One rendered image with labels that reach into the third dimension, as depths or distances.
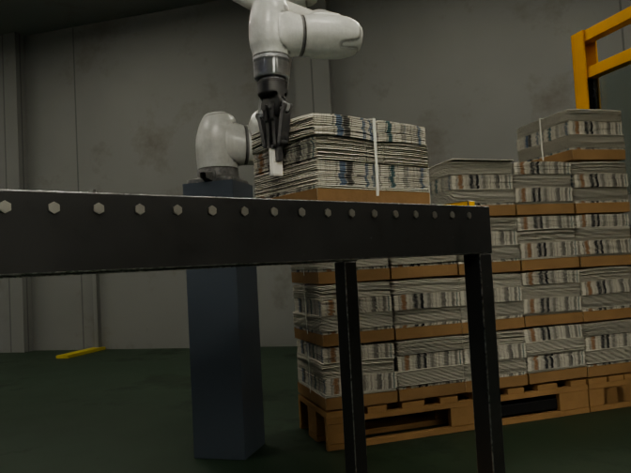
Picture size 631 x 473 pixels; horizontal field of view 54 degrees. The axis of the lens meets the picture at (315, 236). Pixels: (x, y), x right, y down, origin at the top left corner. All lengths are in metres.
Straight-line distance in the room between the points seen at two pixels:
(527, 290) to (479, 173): 0.52
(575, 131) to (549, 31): 2.50
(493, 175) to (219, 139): 1.11
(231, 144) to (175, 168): 3.48
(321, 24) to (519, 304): 1.51
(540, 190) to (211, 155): 1.36
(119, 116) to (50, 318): 2.05
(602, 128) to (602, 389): 1.12
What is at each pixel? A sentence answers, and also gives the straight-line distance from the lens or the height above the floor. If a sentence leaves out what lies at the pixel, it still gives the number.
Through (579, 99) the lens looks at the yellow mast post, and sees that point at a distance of 3.68.
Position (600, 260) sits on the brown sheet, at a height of 0.63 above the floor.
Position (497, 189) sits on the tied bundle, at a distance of 2.62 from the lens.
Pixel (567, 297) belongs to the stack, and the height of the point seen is 0.48.
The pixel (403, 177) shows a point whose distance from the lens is 1.62.
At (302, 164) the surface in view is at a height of 0.91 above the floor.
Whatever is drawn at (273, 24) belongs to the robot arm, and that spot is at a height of 1.25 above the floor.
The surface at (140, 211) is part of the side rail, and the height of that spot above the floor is 0.77.
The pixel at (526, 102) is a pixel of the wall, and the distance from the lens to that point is 5.18.
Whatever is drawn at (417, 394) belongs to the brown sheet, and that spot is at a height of 0.16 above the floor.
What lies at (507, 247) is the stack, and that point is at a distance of 2.63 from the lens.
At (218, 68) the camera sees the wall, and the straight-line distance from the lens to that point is 5.80.
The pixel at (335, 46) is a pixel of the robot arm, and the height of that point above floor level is 1.21.
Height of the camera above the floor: 0.67
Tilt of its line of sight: 3 degrees up
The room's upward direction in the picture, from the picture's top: 3 degrees counter-clockwise
